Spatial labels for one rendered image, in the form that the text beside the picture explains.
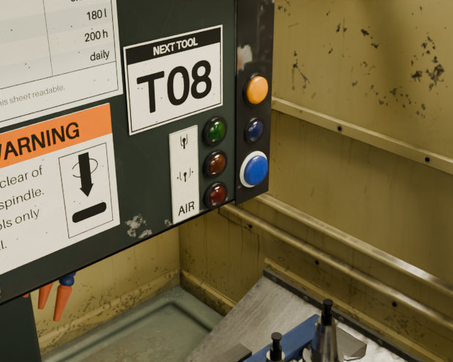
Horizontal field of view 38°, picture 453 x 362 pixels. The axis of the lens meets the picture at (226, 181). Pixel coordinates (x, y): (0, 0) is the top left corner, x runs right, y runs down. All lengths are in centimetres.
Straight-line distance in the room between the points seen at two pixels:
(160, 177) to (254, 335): 124
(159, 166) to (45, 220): 11
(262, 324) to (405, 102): 72
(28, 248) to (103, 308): 157
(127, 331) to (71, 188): 162
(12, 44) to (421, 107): 102
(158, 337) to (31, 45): 169
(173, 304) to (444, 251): 101
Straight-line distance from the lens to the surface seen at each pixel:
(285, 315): 177
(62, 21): 47
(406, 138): 140
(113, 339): 209
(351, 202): 155
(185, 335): 209
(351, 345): 110
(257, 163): 62
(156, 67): 52
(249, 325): 179
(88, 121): 50
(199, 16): 54
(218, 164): 59
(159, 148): 55
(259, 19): 59
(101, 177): 52
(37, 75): 47
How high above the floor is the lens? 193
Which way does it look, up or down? 27 degrees down
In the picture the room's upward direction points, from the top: straight up
